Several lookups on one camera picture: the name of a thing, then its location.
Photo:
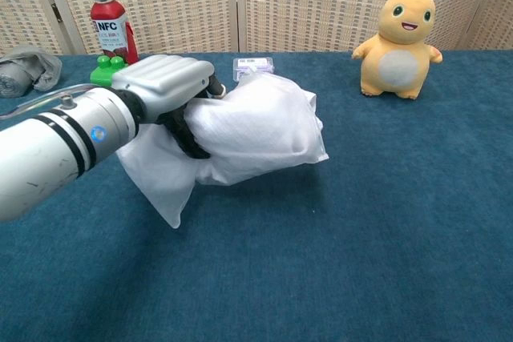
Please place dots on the red NFC juice bottle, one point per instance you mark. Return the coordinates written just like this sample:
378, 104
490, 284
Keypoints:
110, 17

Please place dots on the translucent white plastic bag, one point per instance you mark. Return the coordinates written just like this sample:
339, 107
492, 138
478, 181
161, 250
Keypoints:
168, 198

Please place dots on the green toy building brick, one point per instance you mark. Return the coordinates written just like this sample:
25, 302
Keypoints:
100, 76

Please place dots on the orange plush dinosaur toy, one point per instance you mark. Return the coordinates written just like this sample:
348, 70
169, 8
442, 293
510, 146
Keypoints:
397, 65

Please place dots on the teal tablecloth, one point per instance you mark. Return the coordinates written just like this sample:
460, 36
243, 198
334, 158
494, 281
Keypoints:
360, 238

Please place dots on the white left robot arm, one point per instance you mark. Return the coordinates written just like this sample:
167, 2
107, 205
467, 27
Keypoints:
40, 158

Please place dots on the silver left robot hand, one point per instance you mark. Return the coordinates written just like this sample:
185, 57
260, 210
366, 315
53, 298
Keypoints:
164, 77

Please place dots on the small clear purple box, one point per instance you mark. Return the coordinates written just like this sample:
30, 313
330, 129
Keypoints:
252, 63

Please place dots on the white cloth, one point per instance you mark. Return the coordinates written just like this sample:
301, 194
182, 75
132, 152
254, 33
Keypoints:
256, 125

